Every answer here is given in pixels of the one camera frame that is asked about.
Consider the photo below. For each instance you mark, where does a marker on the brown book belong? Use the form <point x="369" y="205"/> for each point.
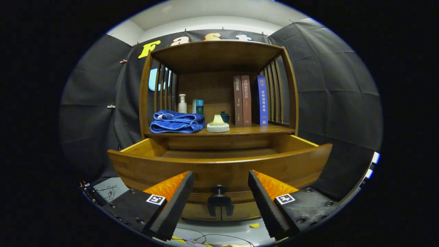
<point x="247" y="103"/>
<point x="238" y="103"/>

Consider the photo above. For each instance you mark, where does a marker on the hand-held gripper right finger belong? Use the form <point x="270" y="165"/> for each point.
<point x="264" y="204"/>

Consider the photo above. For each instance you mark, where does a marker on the wooden countertop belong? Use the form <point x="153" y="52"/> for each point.
<point x="253" y="129"/>

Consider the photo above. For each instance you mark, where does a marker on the yellow black tape strip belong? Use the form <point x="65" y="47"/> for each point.
<point x="181" y="240"/>

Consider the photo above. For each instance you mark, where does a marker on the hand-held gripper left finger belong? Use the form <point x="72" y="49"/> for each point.
<point x="178" y="204"/>

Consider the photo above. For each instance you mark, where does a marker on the black backdrop cloth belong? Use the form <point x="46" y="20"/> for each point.
<point x="325" y="103"/>

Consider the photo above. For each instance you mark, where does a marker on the small yellow tape piece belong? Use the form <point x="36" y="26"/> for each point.
<point x="254" y="225"/>

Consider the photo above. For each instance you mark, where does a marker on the teal box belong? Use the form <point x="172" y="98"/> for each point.
<point x="199" y="108"/>

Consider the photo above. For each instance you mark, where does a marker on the wooden cabinet door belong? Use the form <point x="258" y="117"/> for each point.
<point x="195" y="213"/>
<point x="247" y="211"/>

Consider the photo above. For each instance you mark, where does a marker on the white panel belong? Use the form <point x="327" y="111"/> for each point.
<point x="375" y="157"/>

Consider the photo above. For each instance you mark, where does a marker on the wooden cabinet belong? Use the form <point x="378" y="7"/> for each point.
<point x="212" y="55"/>

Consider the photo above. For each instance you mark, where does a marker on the blue folded towel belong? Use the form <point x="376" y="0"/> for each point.
<point x="175" y="125"/>

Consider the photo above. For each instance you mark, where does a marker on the wooden drawer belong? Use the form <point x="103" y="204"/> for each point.
<point x="219" y="168"/>

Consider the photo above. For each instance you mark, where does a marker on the blue book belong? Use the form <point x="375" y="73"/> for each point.
<point x="262" y="103"/>

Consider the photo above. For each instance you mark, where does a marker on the white pump bottle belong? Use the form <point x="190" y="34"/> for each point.
<point x="182" y="107"/>

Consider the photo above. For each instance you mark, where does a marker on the blue lidded teacup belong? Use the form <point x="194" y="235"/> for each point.
<point x="225" y="117"/>

